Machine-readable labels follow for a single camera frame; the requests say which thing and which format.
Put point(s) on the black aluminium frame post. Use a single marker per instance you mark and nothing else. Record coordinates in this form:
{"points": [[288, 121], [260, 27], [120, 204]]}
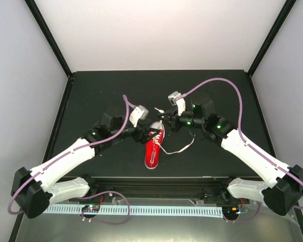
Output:
{"points": [[278, 23], [36, 13]]}

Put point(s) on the black frame rail left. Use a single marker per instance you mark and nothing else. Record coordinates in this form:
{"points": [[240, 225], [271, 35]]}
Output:
{"points": [[50, 146]]}

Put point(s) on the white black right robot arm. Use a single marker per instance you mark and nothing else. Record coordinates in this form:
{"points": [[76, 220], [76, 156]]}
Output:
{"points": [[281, 186]]}

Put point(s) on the right controller circuit board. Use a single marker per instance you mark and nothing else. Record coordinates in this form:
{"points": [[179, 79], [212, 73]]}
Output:
{"points": [[234, 210]]}

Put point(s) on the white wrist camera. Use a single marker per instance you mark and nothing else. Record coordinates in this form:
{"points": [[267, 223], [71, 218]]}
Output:
{"points": [[176, 99], [138, 113]]}

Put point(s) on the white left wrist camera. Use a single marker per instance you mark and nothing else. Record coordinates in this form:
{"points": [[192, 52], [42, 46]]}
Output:
{"points": [[138, 113]]}

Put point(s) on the left controller circuit board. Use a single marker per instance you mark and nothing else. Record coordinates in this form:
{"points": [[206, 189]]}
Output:
{"points": [[91, 208]]}

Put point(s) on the controller circuit board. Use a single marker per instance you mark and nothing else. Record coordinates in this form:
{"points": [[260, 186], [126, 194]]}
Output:
{"points": [[234, 210], [91, 208]]}

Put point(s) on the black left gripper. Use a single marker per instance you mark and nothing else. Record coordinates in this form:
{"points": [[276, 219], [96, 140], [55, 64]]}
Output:
{"points": [[144, 138]]}

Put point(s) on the black front mounting rail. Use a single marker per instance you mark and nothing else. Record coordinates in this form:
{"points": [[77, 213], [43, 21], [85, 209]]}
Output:
{"points": [[209, 190]]}

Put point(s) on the black aluminium frame post left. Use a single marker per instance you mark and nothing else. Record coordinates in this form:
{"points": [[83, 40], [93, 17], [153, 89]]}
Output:
{"points": [[36, 13]]}

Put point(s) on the white slotted cable duct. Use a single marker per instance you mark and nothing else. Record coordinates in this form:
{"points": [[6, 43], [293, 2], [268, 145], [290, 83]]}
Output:
{"points": [[123, 210]]}

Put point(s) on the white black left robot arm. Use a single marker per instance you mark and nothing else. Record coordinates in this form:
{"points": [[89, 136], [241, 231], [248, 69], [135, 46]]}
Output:
{"points": [[36, 189]]}

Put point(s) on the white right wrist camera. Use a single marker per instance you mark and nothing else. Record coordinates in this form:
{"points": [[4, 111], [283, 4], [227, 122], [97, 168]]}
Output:
{"points": [[176, 99]]}

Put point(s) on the white shoelace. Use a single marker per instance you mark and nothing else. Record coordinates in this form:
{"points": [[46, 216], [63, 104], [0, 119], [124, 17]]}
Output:
{"points": [[170, 148]]}

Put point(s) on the black aluminium frame post right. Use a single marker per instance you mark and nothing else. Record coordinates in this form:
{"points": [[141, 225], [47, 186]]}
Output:
{"points": [[278, 23]]}

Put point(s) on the red canvas sneaker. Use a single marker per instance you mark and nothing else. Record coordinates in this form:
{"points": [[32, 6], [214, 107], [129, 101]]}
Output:
{"points": [[152, 150]]}

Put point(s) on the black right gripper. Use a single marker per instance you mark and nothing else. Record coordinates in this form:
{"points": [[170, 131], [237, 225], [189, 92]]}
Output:
{"points": [[173, 122]]}

